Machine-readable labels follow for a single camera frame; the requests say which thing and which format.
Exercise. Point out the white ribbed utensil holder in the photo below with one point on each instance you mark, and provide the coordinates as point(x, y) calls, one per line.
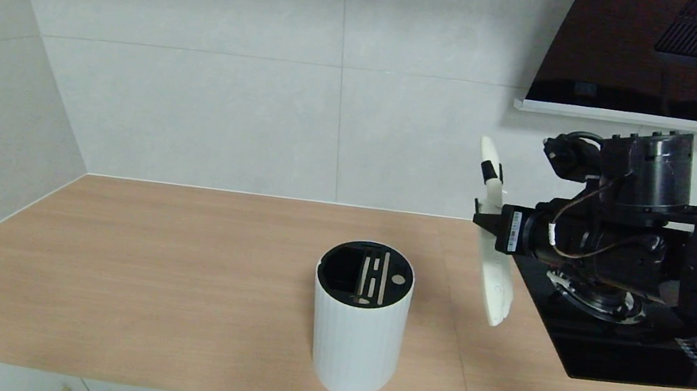
point(357, 340)

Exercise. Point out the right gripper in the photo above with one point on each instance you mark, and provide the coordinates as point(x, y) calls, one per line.
point(561, 235)

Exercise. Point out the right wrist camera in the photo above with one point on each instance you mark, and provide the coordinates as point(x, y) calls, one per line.
point(569, 155)

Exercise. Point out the wooden counter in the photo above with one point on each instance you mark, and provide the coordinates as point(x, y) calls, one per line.
point(139, 275)

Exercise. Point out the black range hood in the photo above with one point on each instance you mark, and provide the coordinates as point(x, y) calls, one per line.
point(628, 51)

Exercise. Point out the black gas hob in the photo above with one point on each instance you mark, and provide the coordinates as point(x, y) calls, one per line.
point(627, 350)

